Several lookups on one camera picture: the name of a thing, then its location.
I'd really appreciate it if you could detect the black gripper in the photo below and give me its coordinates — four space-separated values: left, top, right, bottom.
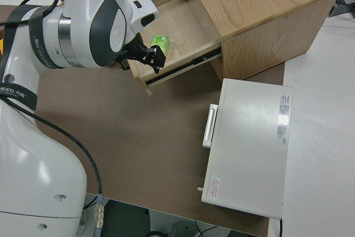
118 39 167 75

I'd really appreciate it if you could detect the light wooden drawer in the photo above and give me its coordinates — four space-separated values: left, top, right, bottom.
57 0 223 99

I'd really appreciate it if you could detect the black metal drawer slide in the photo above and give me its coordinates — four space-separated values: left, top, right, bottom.
145 48 222 87

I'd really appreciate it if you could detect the light wooden drawer cabinet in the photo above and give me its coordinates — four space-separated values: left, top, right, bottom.
180 0 342 81

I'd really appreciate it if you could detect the green snack packet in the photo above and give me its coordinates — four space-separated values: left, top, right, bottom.
151 34 170 56

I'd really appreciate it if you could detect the brown table mat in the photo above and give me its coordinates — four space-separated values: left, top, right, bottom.
0 3 286 237

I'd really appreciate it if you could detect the white toaster oven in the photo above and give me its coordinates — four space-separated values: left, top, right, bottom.
197 78 294 219

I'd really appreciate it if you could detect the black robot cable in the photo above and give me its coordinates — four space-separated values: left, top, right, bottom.
0 0 107 237

